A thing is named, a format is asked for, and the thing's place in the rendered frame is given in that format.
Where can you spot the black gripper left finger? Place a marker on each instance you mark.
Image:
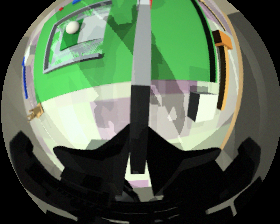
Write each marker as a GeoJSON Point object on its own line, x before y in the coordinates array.
{"type": "Point", "coordinates": [109, 161]}

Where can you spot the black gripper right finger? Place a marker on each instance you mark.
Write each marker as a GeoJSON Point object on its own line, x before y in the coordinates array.
{"type": "Point", "coordinates": [165, 161]}

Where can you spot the white golf ball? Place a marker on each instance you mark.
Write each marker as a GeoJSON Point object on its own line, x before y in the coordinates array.
{"type": "Point", "coordinates": [72, 27]}

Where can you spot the grey and black long rod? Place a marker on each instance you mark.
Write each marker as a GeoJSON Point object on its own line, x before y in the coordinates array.
{"type": "Point", "coordinates": [140, 89]}

